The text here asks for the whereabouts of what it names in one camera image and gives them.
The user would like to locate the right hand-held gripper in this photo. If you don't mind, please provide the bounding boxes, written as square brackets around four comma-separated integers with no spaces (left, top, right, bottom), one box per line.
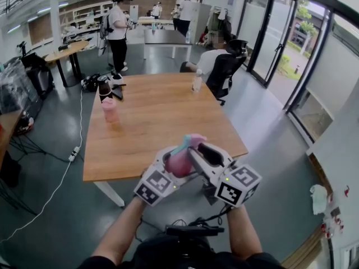
[187,141,263,208]

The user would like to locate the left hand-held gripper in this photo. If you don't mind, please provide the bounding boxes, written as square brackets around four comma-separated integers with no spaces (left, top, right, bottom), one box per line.
[133,146,199,207]

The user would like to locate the pink spray bottle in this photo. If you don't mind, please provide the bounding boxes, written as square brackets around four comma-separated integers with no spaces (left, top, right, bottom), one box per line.
[164,151,194,178]

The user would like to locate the pink teal spray nozzle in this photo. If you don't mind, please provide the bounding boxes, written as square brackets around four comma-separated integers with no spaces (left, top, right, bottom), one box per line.
[171,133,208,156]

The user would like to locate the person's left forearm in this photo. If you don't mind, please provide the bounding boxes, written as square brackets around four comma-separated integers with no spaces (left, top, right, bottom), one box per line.
[91,196,146,266]

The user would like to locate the person's right forearm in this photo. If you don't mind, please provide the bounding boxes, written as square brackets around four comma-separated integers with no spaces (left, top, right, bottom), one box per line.
[225,205,263,260]

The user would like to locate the clear plastic water bottle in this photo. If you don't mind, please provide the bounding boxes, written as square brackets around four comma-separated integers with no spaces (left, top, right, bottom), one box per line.
[191,68,203,93]

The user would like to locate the dark brown lidded bottle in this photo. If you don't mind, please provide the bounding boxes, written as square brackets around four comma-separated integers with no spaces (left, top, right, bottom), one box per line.
[96,75,113,103]

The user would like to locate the white table leg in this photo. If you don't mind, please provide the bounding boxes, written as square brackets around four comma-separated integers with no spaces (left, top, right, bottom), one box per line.
[93,180,126,207]

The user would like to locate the black chest-mounted device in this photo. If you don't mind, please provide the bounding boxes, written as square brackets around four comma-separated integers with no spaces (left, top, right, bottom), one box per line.
[165,225,225,237]

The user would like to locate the pink tumbler with lid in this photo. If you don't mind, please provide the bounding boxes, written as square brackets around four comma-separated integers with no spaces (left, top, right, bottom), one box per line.
[100,97,120,123]

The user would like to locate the person's black clothing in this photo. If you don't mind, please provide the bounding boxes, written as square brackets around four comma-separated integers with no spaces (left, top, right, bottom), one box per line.
[78,235,287,269]

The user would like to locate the black flat tool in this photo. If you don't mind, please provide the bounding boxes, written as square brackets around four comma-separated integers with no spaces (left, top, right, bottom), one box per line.
[111,83,127,101]

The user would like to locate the black mesh office chair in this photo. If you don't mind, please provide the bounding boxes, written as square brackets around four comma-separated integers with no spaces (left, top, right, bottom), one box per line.
[206,39,249,106]

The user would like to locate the white power strip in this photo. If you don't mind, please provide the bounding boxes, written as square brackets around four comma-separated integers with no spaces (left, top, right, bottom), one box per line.
[68,146,81,162]

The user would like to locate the white black device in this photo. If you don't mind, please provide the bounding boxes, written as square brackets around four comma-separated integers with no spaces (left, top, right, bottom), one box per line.
[111,71,124,86]

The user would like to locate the white crumpled cloth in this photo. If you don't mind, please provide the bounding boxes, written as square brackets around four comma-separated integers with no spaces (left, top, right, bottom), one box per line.
[310,184,328,215]

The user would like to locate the black bag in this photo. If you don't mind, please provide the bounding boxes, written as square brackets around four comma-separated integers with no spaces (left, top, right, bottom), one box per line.
[81,73,101,92]

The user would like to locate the stack of wooden planks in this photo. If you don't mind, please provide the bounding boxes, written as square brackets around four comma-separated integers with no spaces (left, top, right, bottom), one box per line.
[282,225,328,269]

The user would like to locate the dark table with white legs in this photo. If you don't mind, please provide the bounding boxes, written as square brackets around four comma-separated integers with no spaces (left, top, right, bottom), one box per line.
[143,29,194,63]

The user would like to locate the black framed glass door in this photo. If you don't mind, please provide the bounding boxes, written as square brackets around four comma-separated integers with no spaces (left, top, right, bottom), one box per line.
[248,0,298,88]

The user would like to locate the coat rack with clothes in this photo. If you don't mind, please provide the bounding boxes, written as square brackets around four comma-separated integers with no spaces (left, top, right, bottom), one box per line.
[206,6,233,47]

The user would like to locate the white locker cabinet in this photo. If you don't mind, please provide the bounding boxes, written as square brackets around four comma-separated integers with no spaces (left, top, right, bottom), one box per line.
[192,3,213,44]

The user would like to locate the round wooden table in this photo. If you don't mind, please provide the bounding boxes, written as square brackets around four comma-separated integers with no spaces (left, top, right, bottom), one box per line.
[44,40,90,88]

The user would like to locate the wooden side desk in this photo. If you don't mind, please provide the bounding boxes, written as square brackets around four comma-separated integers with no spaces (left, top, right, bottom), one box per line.
[0,109,23,162]

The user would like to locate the plastic wrapped black crate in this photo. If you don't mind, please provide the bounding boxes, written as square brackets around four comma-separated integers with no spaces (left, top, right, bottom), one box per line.
[0,60,43,114]

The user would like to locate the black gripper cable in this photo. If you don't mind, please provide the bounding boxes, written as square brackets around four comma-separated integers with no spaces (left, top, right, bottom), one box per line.
[190,205,233,226]

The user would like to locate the white power cable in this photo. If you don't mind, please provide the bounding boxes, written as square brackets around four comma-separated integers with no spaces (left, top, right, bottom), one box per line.
[0,90,84,245]

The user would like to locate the red and white wall clips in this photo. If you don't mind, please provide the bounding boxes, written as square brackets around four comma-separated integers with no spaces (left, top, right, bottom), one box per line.
[321,185,350,239]

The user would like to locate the white wall shelving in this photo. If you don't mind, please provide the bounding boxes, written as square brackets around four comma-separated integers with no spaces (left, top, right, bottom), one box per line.
[58,1,114,39]

